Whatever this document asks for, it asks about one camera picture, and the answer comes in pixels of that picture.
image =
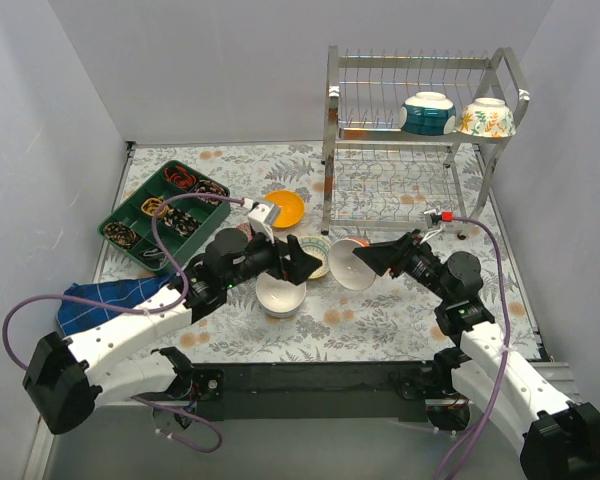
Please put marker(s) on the green compartment tray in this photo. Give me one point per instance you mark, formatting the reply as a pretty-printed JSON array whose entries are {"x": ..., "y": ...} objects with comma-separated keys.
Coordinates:
[{"x": 183, "y": 226}]

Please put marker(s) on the white leaf-pattern bowl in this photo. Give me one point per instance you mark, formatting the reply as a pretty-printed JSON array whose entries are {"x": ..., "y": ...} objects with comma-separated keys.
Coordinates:
[{"x": 487, "y": 117}]

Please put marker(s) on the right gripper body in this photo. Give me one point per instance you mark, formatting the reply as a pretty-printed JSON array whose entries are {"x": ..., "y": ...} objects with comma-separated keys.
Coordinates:
[{"x": 397, "y": 257}]

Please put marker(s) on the white ribbed bowl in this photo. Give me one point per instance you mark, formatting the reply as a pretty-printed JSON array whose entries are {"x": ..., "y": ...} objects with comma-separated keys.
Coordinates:
[
  {"x": 281, "y": 310},
  {"x": 269, "y": 289}
]

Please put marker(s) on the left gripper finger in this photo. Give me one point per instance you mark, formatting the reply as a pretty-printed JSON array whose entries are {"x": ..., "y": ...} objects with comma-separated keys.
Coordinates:
[
  {"x": 294, "y": 249},
  {"x": 298, "y": 270}
]

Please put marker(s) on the orange bowl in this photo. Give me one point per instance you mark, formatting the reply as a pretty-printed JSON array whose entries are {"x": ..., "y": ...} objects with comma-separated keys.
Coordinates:
[{"x": 347, "y": 269}]

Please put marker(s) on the steel two-tier dish rack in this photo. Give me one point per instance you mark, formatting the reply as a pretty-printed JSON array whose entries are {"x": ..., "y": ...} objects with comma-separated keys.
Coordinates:
[{"x": 377, "y": 176}]

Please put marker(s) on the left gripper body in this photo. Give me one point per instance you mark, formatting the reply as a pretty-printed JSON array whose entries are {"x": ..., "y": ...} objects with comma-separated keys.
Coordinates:
[{"x": 282, "y": 258}]

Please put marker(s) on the cream bowl with teal stripes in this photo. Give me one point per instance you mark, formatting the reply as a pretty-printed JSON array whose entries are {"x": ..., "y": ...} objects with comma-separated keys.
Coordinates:
[{"x": 318, "y": 247}]

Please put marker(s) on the teal and white bowl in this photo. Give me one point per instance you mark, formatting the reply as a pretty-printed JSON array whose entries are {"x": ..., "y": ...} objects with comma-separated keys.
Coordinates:
[{"x": 427, "y": 113}]

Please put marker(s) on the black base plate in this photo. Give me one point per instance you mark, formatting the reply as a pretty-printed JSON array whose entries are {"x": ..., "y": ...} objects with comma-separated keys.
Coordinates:
[{"x": 407, "y": 391}]

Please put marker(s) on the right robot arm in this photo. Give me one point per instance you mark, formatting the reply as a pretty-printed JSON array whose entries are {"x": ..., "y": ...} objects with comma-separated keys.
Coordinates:
[{"x": 500, "y": 360}]

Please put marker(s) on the blue plaid cloth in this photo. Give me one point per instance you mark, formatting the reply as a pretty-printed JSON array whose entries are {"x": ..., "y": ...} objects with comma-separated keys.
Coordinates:
[{"x": 73, "y": 317}]

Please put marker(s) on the yellow bowl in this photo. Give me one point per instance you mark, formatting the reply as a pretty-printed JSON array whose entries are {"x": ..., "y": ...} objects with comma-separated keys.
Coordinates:
[{"x": 291, "y": 205}]

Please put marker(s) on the floral table mat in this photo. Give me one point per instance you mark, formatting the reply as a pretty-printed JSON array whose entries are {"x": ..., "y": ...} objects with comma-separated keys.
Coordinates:
[{"x": 392, "y": 320}]

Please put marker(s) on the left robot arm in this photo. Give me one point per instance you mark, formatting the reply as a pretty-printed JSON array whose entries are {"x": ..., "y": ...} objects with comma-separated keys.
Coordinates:
[{"x": 130, "y": 325}]

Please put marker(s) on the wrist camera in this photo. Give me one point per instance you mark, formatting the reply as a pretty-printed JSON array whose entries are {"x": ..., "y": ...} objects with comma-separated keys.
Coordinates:
[
  {"x": 435, "y": 221},
  {"x": 261, "y": 216}
]

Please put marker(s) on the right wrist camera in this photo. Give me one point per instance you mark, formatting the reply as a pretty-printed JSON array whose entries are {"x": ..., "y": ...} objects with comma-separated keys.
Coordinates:
[{"x": 435, "y": 221}]

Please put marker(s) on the blue zigzag red-inside bowl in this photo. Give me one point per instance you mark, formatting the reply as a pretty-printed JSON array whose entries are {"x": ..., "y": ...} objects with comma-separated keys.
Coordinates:
[{"x": 246, "y": 229}]

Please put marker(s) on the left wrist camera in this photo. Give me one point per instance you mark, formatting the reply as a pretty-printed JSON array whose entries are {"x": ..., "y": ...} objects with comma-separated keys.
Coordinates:
[{"x": 261, "y": 216}]

